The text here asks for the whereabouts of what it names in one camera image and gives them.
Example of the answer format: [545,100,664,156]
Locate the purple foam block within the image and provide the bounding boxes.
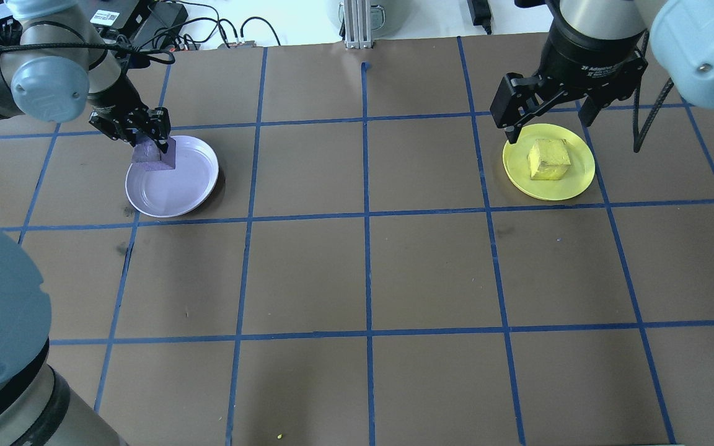
[131,133,177,172]

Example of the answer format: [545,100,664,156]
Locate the yellow foam block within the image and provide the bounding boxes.
[527,138,572,181]

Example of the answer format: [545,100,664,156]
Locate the purple plastic plate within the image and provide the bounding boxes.
[125,135,219,218]

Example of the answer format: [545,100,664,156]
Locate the black power adapter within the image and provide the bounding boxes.
[467,0,494,35]

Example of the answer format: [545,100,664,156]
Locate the black power supply brick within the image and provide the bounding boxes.
[145,3,189,38]

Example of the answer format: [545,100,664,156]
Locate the yellow plastic plate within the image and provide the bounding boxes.
[503,123,596,201]

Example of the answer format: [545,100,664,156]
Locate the grey pot with glass lid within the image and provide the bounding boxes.
[326,0,405,33]

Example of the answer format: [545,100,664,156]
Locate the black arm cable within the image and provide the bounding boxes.
[633,31,675,153]
[0,19,175,66]

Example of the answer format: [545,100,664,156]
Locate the black looped desk cable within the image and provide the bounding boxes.
[239,15,282,48]

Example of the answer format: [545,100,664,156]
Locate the aluminium profile post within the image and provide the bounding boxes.
[343,0,375,50]

